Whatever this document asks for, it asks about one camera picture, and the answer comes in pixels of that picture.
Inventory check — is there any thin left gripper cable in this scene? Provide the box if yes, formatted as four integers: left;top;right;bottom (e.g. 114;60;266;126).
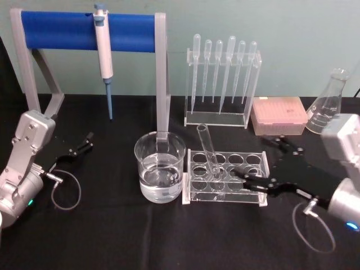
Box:
41;168;82;210

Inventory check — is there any glass beaker with water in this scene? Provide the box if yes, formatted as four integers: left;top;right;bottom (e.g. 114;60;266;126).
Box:
134;130;187;203

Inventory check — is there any grey stand with blue bar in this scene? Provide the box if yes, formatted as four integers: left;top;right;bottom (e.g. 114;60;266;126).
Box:
10;8;172;154

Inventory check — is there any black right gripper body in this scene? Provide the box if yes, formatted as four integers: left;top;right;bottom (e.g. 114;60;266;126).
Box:
269;150;343;204

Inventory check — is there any clear plastic transfer pipette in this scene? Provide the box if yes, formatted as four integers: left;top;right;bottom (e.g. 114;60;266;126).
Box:
218;35;237;116
201;39;213;104
190;33;202;115
241;41;258;105
231;40;247;105
211;39;224;104

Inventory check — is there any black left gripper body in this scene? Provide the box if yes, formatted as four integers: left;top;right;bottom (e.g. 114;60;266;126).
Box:
40;154;76;181

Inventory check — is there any black table cloth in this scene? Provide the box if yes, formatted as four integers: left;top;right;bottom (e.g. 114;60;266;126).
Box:
0;92;360;270

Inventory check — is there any clear acrylic pipette rack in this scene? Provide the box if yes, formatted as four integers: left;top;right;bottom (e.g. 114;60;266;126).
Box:
184;47;263;129

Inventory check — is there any glass conical flask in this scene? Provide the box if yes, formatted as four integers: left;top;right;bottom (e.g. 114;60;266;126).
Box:
305;67;352;134

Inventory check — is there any clear acrylic test tube rack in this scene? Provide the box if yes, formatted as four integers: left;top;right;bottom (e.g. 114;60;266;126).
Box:
181;148;271;208

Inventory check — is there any white and blue micropipette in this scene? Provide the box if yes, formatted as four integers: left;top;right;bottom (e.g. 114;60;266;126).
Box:
93;2;116;122

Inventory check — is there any thin gripper cable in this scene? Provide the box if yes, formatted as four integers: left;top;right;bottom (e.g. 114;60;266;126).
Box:
291;196;337;253
41;168;82;210

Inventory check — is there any glass test tube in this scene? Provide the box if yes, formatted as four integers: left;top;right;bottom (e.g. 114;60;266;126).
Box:
196;123;222;181

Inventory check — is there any pink pipette tip box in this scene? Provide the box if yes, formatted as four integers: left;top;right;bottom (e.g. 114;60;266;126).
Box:
251;96;308;137

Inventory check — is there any thin right gripper cable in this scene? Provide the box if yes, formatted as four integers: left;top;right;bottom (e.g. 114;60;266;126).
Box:
291;196;337;253

